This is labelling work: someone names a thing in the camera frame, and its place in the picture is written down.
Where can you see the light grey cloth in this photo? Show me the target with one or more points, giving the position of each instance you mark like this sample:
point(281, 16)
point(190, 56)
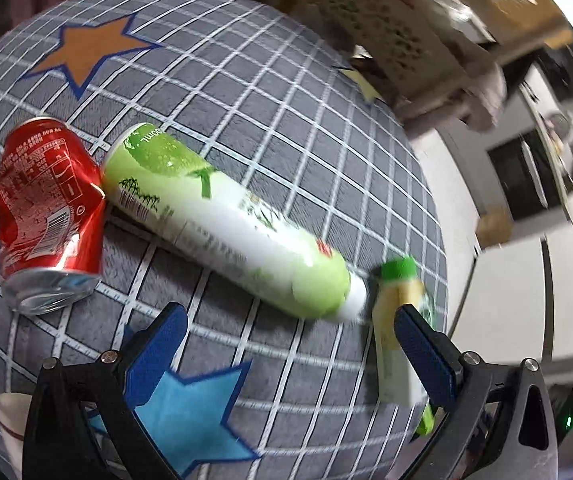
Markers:
point(486, 95)

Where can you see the white paper cup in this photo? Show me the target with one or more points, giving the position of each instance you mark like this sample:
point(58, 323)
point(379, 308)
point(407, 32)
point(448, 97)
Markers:
point(11, 420)

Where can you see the grey grid tablecloth with stars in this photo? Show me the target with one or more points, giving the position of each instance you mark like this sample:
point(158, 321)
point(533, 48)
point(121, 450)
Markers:
point(266, 135)

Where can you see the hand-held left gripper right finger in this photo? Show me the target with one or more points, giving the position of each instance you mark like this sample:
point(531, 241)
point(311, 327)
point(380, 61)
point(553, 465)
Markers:
point(424, 355)

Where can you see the black built-in oven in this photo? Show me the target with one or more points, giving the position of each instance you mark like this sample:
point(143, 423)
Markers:
point(516, 175)

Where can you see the white refrigerator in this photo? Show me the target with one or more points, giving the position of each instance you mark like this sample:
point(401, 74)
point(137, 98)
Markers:
point(516, 300)

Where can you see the red soda can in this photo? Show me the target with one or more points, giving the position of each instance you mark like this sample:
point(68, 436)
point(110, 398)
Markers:
point(41, 200)

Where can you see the beige plastic rack cart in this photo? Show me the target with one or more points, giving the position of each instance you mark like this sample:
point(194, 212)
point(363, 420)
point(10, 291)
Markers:
point(391, 35)

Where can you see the green and white plastic bottle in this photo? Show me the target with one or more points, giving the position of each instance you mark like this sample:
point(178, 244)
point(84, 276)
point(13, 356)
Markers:
point(226, 225)

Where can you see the cardboard box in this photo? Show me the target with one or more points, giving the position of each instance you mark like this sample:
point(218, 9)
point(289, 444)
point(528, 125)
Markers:
point(494, 227)

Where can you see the green capped drink carton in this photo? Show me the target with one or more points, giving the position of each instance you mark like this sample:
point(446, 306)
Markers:
point(391, 320)

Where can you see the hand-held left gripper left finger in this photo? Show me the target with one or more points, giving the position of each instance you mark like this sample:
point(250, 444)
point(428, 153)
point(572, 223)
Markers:
point(159, 355)

